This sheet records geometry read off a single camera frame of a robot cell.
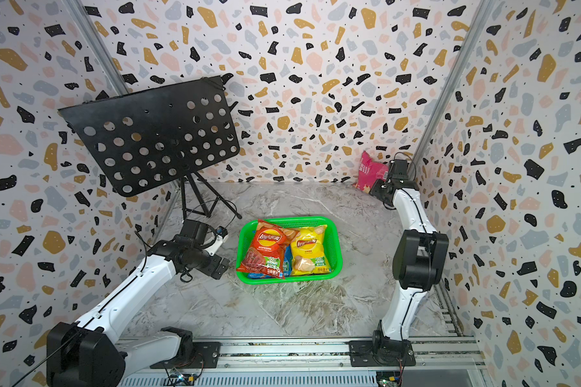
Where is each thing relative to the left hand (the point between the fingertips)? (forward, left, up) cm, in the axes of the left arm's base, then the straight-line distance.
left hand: (217, 259), depth 83 cm
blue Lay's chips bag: (0, -24, -7) cm, 25 cm away
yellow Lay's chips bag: (+4, -31, -2) cm, 32 cm away
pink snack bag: (+44, -62, 0) cm, 76 cm away
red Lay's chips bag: (+1, -17, +3) cm, 17 cm away
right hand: (+26, -60, +7) cm, 66 cm away
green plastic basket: (+11, -8, -3) cm, 14 cm away
